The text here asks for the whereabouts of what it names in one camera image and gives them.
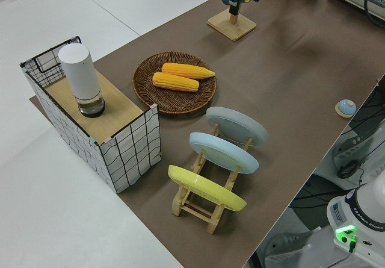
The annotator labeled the wooden mug tree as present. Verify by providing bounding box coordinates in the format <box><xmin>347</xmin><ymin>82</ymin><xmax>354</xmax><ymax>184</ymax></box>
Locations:
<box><xmin>206</xmin><ymin>7</ymin><xmax>257</xmax><ymax>42</ymax></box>

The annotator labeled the yellow corn cob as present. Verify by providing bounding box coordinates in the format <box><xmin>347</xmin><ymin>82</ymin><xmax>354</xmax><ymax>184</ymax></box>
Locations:
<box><xmin>152</xmin><ymin>72</ymin><xmax>200</xmax><ymax>93</ymax></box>
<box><xmin>161</xmin><ymin>62</ymin><xmax>217</xmax><ymax>80</ymax></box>

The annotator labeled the brown wicker basket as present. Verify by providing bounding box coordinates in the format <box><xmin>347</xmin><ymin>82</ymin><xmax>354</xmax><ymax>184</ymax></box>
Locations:
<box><xmin>132</xmin><ymin>51</ymin><xmax>218</xmax><ymax>116</ymax></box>

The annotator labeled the grey plate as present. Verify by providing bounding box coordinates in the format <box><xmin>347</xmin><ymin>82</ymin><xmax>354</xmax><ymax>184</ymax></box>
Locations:
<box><xmin>205</xmin><ymin>106</ymin><xmax>270</xmax><ymax>148</ymax></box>

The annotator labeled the blue bell wooden knob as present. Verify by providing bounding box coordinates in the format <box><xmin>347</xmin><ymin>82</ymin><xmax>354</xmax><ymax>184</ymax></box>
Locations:
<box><xmin>334</xmin><ymin>99</ymin><xmax>357</xmax><ymax>119</ymax></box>

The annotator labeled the light blue plate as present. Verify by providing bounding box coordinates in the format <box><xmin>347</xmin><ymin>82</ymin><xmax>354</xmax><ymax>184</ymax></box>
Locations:
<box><xmin>188</xmin><ymin>131</ymin><xmax>260</xmax><ymax>175</ymax></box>

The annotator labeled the white cylinder glass base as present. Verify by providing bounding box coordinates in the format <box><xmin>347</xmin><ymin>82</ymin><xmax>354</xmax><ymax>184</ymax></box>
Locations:
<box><xmin>57</xmin><ymin>44</ymin><xmax>106</xmax><ymax>119</ymax></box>

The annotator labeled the yellow plate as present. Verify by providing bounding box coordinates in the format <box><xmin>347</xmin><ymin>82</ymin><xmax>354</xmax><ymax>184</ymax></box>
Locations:
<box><xmin>167</xmin><ymin>164</ymin><xmax>248</xmax><ymax>213</ymax></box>

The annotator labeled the wooden plate rack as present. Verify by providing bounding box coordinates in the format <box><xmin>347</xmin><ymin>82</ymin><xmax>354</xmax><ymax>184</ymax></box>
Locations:
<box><xmin>171</xmin><ymin>122</ymin><xmax>254</xmax><ymax>235</ymax></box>

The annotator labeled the black arm cable with connector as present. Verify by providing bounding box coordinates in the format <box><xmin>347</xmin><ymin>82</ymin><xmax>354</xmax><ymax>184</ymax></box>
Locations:
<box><xmin>364</xmin><ymin>0</ymin><xmax>385</xmax><ymax>30</ymax></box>

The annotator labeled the wire grid shelf wooden top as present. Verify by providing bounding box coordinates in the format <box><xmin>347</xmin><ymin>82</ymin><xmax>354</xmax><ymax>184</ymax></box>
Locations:
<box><xmin>19</xmin><ymin>36</ymin><xmax>162</xmax><ymax>195</ymax></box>

